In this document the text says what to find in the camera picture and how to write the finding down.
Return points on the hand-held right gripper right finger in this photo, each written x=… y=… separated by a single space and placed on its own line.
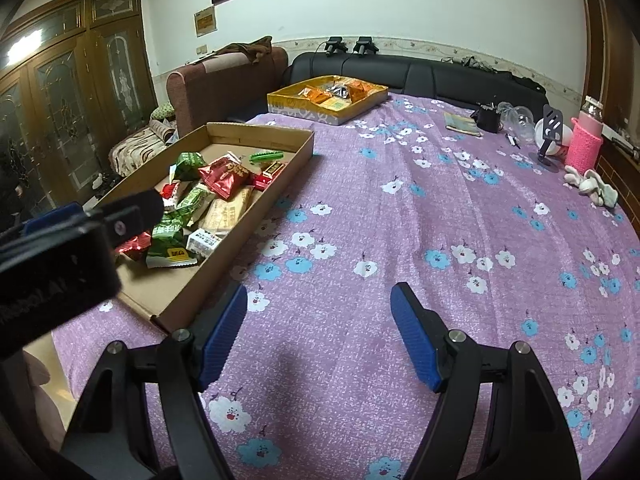
x=415 y=335

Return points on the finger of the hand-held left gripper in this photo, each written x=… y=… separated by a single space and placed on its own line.
x=132 y=215
x=52 y=219

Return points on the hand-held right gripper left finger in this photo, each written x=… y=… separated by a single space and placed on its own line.
x=222 y=335

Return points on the small red candy packet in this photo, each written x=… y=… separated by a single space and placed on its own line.
x=135 y=245

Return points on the green white packet orange label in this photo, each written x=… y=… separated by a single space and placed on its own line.
x=170 y=254

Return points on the dark green snack packet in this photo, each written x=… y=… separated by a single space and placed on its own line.
x=187 y=165

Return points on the brown cardboard box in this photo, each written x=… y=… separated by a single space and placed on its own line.
x=150 y=290

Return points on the beige wafer packet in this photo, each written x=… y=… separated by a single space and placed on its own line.
x=216 y=217
x=239 y=202

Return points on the green twisted candy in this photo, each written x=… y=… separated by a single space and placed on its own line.
x=265 y=156

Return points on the patterned blanket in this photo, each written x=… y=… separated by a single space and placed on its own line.
x=140 y=145

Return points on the wooden wardrobe with glass doors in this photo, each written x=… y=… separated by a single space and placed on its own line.
x=75 y=85

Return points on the brown armchair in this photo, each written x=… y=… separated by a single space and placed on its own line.
x=220 y=90

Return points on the yellow patterned box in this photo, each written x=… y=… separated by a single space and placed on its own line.
x=300 y=109

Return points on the brown cloth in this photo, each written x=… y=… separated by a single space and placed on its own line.
x=247 y=47

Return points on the green notebook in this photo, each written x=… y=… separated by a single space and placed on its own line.
x=462 y=124

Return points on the small orange snack packet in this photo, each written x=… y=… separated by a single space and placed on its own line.
x=312 y=94

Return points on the black pen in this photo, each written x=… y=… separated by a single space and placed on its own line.
x=512 y=139

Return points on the black pouch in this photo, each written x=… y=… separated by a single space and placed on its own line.
x=487 y=117

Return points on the yellow green snack packet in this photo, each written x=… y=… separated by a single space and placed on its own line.
x=336 y=104

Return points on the white plush toy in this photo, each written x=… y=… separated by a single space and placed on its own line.
x=592 y=185

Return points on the clear plastic cup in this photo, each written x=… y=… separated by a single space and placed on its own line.
x=517 y=119

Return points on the silver snack packet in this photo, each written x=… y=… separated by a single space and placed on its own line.
x=340 y=91

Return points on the black phone stand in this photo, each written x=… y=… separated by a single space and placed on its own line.
x=549 y=125

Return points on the white bowl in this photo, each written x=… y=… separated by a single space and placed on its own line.
x=565 y=135

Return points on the large orange snack packet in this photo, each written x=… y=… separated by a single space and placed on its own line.
x=357 y=91

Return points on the bottle with pink knitted sleeve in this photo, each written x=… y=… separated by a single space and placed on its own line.
x=586 y=145

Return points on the black sofa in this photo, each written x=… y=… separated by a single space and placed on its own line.
x=400 y=75

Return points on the black clip-on device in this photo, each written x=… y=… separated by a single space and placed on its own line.
x=365 y=45
x=334 y=45

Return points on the black cloth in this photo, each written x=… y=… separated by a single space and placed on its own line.
x=525 y=82

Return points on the framed wall certificate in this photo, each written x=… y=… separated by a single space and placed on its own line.
x=205 y=21

